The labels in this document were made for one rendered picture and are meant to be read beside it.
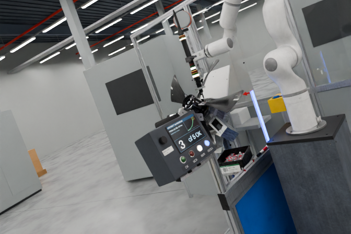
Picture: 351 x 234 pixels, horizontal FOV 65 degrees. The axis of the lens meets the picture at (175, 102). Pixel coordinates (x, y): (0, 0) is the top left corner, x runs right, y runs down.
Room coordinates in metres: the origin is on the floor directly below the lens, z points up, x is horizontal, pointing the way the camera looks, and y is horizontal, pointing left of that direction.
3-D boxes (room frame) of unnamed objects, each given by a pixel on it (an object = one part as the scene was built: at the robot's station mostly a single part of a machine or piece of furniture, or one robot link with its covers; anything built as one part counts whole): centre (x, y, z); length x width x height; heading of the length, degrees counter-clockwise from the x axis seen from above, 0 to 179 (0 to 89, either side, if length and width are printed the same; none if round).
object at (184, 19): (2.51, -0.31, 1.88); 0.17 x 0.15 x 0.16; 45
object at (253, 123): (2.27, -0.49, 0.84); 0.36 x 0.24 x 0.03; 45
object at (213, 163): (1.17, -0.07, 0.96); 0.03 x 0.03 x 0.20; 45
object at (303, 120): (1.35, -0.57, 1.04); 0.19 x 0.19 x 0.18
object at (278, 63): (1.33, -0.55, 1.25); 0.19 x 0.12 x 0.24; 127
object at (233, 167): (1.54, -0.21, 0.84); 0.22 x 0.17 x 0.07; 151
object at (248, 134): (2.27, -0.49, 0.41); 0.04 x 0.04 x 0.83; 45
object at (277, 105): (1.76, -0.65, 1.02); 0.16 x 0.10 x 0.11; 135
